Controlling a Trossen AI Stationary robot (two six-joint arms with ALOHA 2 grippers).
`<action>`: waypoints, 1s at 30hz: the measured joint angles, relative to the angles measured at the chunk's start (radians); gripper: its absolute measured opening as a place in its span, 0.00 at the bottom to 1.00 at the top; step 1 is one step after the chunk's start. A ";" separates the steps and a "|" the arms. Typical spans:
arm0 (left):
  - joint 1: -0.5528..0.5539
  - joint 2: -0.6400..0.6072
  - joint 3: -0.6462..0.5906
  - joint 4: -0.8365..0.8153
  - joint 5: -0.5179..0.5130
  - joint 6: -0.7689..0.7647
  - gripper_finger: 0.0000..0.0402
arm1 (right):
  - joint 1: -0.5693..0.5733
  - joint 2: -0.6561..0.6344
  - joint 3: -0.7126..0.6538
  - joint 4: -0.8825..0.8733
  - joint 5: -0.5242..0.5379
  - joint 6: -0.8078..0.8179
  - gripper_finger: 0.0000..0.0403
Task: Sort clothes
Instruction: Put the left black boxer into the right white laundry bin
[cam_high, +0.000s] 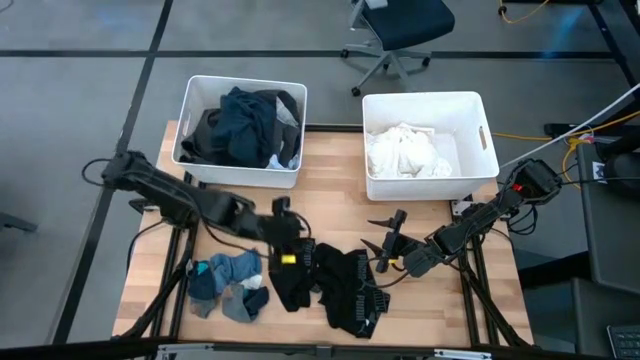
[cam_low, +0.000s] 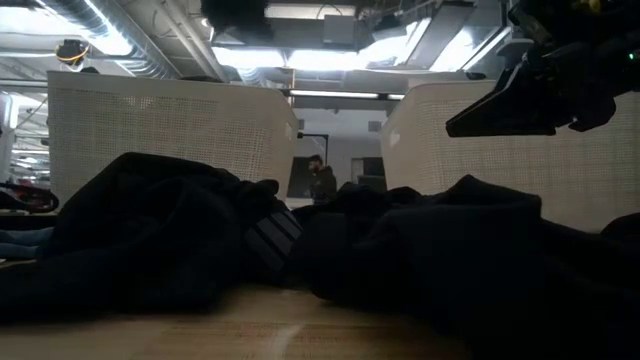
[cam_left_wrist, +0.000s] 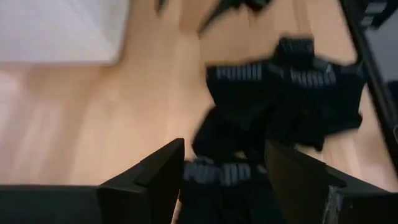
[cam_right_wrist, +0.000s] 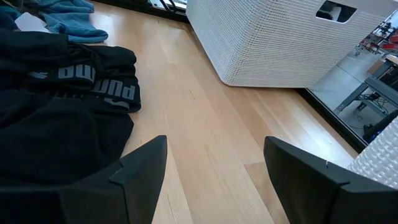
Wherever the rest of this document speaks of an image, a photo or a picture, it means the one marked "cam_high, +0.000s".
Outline navy garment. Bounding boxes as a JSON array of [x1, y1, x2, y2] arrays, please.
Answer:
[[209, 86, 279, 169]]

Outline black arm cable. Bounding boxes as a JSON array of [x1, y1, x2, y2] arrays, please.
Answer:
[[126, 219, 169, 274], [81, 157, 119, 190]]

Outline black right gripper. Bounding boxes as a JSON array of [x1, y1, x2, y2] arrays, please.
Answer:
[[359, 209, 421, 274]]

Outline grey chair base leg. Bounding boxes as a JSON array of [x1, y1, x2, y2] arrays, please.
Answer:
[[0, 212, 39, 234]]

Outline navy sock with teal patch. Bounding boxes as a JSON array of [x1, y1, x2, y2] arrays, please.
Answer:
[[187, 259, 220, 302]]

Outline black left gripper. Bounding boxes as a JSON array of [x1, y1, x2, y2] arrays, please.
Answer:
[[259, 196, 307, 269]]

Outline black garment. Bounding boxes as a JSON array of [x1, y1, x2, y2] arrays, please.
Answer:
[[179, 108, 224, 166]]

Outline black power strip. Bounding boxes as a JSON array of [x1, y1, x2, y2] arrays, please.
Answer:
[[543, 122, 601, 144]]

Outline white cable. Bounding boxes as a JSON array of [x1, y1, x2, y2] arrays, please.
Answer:
[[499, 82, 640, 171]]

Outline dark grey trousers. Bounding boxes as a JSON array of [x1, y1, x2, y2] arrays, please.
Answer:
[[252, 88, 304, 169]]

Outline light blue sock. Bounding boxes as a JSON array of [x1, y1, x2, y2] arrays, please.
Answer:
[[208, 249, 264, 296]]

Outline dark blue office chair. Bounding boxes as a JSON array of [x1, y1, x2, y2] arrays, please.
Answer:
[[340, 0, 456, 98]]

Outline dark grey desk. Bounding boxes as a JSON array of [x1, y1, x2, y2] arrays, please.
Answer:
[[574, 142, 640, 296]]

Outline black desk leg frame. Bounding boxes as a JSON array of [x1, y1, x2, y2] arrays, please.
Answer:
[[499, 0, 640, 89]]

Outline white garment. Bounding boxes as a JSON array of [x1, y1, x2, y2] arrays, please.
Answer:
[[366, 122, 454, 180]]

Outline black keyboard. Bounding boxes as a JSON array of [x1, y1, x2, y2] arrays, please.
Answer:
[[606, 324, 640, 360]]

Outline white perforated plastic basket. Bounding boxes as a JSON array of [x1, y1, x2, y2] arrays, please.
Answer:
[[171, 74, 309, 190], [361, 90, 501, 202]]

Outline black table rail with brackets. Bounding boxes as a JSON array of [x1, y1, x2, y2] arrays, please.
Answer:
[[0, 337, 640, 360]]

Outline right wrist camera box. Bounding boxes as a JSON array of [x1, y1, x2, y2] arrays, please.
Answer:
[[402, 244, 444, 279]]

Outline yellow floor cable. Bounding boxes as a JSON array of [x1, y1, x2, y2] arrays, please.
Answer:
[[492, 109, 640, 191], [497, 0, 551, 25]]

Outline small grey sock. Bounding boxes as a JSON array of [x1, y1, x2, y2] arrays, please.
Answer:
[[189, 297, 217, 320]]

